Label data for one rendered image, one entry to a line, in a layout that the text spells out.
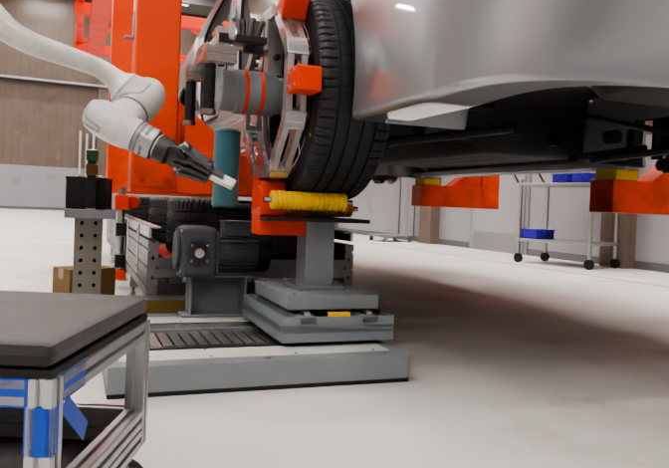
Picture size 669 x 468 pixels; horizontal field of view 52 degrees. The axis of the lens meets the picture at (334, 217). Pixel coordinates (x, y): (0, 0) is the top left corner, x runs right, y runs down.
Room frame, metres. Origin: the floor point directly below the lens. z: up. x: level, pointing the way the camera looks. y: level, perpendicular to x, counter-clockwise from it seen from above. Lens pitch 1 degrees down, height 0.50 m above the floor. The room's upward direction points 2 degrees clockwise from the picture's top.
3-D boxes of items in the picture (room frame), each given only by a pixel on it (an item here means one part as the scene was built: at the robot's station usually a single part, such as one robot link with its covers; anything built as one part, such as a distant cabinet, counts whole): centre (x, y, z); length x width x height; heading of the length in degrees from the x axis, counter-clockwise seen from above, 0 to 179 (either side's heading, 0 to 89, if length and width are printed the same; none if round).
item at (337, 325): (2.29, 0.06, 0.13); 0.50 x 0.36 x 0.10; 21
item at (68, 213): (2.58, 0.92, 0.44); 0.43 x 0.17 x 0.03; 21
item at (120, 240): (3.67, 1.14, 0.30); 0.09 x 0.05 x 0.50; 21
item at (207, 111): (1.98, 0.38, 0.83); 0.04 x 0.04 x 0.16
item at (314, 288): (2.29, 0.06, 0.32); 0.40 x 0.30 x 0.28; 21
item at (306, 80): (1.93, 0.10, 0.85); 0.09 x 0.08 x 0.07; 21
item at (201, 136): (2.71, 0.38, 0.69); 0.52 x 0.17 x 0.35; 111
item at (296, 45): (2.23, 0.22, 0.85); 0.54 x 0.07 x 0.54; 21
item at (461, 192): (5.25, -0.85, 0.69); 0.52 x 0.17 x 0.35; 111
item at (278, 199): (2.15, 0.08, 0.51); 0.29 x 0.06 x 0.06; 111
